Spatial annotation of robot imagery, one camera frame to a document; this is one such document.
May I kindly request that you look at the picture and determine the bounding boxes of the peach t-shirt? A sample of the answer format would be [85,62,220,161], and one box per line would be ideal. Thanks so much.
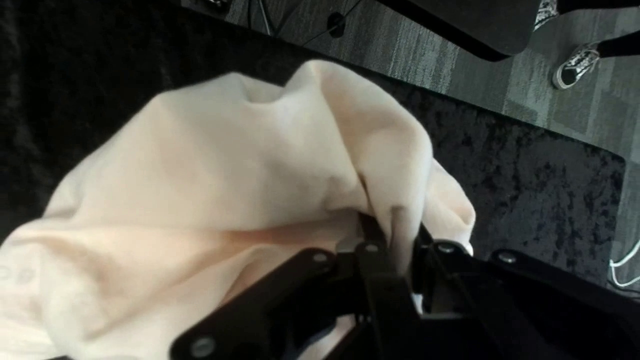
[0,57,478,360]

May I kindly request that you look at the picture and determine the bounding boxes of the black stand foot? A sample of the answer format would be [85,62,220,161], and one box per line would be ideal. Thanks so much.
[379,0,545,64]

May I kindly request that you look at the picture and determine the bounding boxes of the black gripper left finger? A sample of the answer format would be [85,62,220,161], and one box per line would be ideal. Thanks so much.
[168,211,407,360]

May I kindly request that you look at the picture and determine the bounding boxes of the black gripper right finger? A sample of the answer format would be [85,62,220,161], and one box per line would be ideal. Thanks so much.
[407,224,640,360]

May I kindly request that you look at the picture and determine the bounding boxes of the black table cloth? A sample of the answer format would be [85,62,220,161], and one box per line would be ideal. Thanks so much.
[0,0,632,296]

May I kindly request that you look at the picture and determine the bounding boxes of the thin black floor cables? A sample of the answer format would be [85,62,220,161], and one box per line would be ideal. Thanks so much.
[259,0,370,40]

